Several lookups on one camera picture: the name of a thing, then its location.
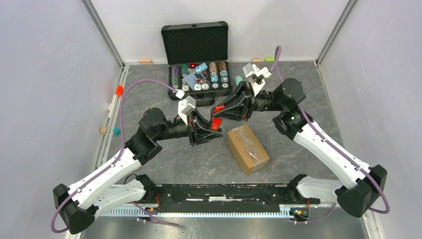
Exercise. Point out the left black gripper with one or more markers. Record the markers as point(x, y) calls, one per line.
point(200, 136)

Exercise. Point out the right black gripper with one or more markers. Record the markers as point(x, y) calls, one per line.
point(240, 111)

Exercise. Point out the red black utility knife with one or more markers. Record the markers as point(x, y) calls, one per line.
point(215, 122)

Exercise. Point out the brown cardboard express box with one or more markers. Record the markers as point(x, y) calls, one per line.
point(246, 149)

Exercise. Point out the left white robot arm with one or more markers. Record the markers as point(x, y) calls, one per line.
point(78, 205)

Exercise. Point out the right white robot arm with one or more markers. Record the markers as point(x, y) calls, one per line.
point(358, 185)

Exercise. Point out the mint green marker pen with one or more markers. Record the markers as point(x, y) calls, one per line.
point(238, 79)

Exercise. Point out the black poker chip case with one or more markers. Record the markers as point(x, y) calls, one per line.
point(197, 55)

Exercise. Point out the teal small block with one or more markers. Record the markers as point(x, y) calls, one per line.
point(116, 131)

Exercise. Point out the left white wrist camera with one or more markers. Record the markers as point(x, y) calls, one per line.
point(186, 105)

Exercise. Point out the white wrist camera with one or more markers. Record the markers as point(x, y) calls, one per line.
point(256, 76)
point(186, 105)

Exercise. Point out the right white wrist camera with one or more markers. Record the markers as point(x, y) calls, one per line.
point(256, 76)

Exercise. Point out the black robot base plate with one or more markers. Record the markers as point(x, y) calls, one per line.
point(220, 198)

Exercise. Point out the wooden block back wall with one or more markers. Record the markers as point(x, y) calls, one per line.
point(145, 61)

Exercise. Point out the orange block on rail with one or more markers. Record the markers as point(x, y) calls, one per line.
point(119, 90)

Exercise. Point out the white slotted cable duct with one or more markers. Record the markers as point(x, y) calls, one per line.
point(134, 211)

